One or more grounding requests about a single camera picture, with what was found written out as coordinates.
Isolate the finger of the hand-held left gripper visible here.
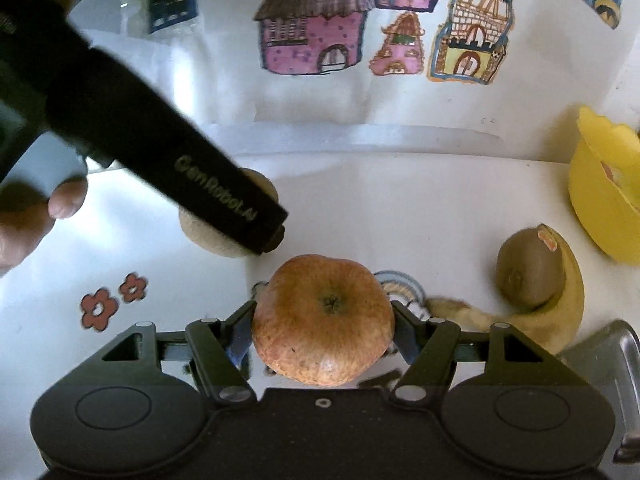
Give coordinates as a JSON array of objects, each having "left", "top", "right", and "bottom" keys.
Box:
[{"left": 45, "top": 22, "right": 290, "bottom": 256}]

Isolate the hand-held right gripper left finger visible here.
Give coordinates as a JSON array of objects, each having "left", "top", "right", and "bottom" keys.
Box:
[{"left": 101, "top": 300, "right": 258, "bottom": 406}]

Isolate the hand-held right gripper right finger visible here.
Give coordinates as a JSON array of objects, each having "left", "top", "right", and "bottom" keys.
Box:
[{"left": 390, "top": 301, "right": 546, "bottom": 406}]

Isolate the small orange-red apple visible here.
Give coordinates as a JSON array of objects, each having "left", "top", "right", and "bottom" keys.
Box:
[{"left": 251, "top": 255, "right": 396, "bottom": 387}]

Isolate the brown kiwi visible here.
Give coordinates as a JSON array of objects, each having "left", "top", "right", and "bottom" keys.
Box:
[
  {"left": 178, "top": 169, "right": 278, "bottom": 259},
  {"left": 496, "top": 227, "right": 567, "bottom": 310}
]

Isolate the metal tray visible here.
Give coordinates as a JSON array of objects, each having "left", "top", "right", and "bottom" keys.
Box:
[{"left": 562, "top": 319, "right": 640, "bottom": 463}]

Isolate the person's left hand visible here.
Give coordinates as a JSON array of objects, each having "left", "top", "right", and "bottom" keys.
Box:
[{"left": 0, "top": 179, "right": 90, "bottom": 278}]

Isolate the rainbow sticker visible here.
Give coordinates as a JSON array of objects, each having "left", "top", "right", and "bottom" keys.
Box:
[{"left": 372, "top": 270, "right": 428, "bottom": 311}]

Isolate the small red flower sticker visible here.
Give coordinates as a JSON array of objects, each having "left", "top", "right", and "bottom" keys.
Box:
[{"left": 120, "top": 273, "right": 149, "bottom": 303}]

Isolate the large red flower sticker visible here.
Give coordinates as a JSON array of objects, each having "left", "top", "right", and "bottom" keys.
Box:
[{"left": 80, "top": 287, "right": 119, "bottom": 332}]

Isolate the yellow banana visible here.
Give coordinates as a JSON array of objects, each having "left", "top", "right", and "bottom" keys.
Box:
[{"left": 425, "top": 223, "right": 586, "bottom": 356}]

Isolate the house drawing poster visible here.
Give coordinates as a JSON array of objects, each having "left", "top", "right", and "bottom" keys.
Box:
[{"left": 70, "top": 0, "right": 591, "bottom": 136}]

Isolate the yellow scalloped plastic bowl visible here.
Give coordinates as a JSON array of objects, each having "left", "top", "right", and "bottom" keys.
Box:
[{"left": 567, "top": 106, "right": 640, "bottom": 264}]

